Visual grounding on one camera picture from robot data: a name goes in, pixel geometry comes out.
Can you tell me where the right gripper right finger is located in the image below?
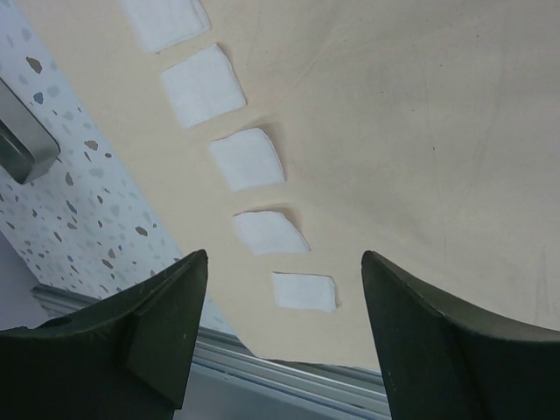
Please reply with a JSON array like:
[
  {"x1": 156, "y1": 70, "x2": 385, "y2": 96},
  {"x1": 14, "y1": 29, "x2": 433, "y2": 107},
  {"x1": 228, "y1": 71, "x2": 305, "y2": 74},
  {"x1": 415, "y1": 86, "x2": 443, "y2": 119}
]
[{"x1": 361, "y1": 251, "x2": 559, "y2": 419}]

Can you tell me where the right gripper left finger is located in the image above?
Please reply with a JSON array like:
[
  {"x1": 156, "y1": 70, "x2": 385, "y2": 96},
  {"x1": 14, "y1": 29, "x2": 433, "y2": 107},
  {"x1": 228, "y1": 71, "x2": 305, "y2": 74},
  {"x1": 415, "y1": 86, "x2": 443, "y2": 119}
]
[{"x1": 1, "y1": 250, "x2": 207, "y2": 419}]

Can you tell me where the white gauze pad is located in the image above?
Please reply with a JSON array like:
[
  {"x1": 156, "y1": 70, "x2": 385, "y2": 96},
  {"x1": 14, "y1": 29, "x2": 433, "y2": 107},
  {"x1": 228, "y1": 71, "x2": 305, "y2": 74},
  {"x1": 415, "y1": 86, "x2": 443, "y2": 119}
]
[
  {"x1": 209, "y1": 128, "x2": 286, "y2": 192},
  {"x1": 271, "y1": 272, "x2": 337, "y2": 312},
  {"x1": 160, "y1": 44, "x2": 247, "y2": 129},
  {"x1": 234, "y1": 211, "x2": 311, "y2": 256},
  {"x1": 120, "y1": 0, "x2": 211, "y2": 53}
]

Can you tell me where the beige surgical drape cloth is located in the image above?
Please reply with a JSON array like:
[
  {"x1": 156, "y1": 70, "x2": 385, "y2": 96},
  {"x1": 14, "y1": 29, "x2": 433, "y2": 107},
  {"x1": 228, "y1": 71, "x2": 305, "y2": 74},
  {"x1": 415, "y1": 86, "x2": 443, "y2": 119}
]
[{"x1": 20, "y1": 1, "x2": 559, "y2": 368}]

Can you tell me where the metal instrument tray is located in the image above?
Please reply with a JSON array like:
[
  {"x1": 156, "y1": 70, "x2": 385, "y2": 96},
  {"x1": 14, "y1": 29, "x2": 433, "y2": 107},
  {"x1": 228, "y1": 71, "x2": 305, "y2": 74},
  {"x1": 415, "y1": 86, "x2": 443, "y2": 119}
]
[{"x1": 0, "y1": 80, "x2": 60, "y2": 185}]

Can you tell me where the aluminium rail frame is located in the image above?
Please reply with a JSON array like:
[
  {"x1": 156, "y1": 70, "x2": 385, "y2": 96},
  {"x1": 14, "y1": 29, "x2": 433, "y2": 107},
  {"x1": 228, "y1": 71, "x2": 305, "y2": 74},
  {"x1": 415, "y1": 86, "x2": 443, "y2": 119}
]
[{"x1": 30, "y1": 283, "x2": 390, "y2": 420}]

